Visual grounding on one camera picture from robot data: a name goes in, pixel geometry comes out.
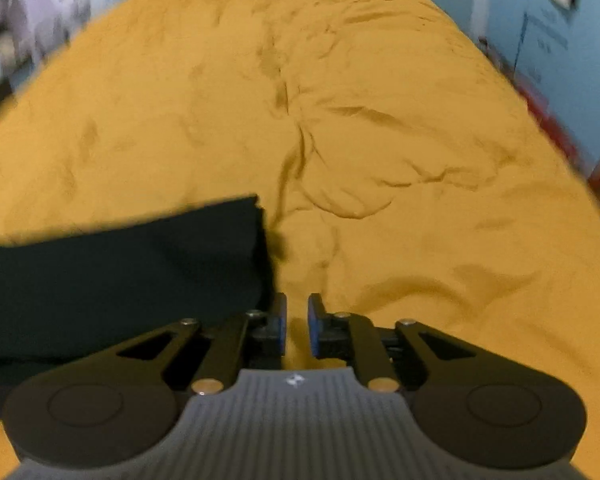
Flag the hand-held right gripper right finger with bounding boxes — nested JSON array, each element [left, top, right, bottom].
[[307, 293, 477, 394]]

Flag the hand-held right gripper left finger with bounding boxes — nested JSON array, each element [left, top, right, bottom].
[[117, 293, 288, 394]]

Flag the black pants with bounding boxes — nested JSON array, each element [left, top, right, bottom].
[[0, 193, 281, 417]]

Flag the yellow quilted blanket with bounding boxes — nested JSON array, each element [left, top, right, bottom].
[[0, 0, 600, 480]]

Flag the blue wardrobe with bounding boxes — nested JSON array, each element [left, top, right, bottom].
[[479, 0, 600, 173]]

